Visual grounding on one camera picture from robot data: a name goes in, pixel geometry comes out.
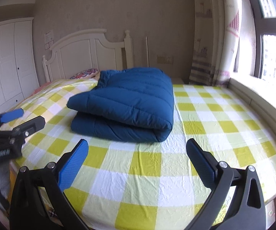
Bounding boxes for blue quilted down jacket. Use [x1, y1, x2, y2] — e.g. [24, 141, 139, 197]
[67, 67, 174, 143]

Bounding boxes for wall socket plate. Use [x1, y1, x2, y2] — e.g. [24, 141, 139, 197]
[157, 56, 174, 64]

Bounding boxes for colourful patterned pillow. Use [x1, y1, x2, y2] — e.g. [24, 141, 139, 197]
[70, 69, 99, 80]

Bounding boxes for printed striped curtain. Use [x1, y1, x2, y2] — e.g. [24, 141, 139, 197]
[189, 0, 242, 87]

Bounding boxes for white bedside table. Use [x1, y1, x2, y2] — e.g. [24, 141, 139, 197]
[171, 78, 184, 85]

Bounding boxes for white wooden headboard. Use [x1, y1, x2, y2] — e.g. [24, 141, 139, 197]
[42, 29, 134, 82]

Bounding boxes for yellow checked bed sheet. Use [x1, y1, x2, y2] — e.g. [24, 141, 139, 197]
[0, 78, 276, 230]

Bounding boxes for paper notices on wall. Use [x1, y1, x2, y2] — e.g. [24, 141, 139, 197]
[44, 30, 54, 50]

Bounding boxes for white wardrobe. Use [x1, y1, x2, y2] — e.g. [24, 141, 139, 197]
[0, 17, 39, 113]

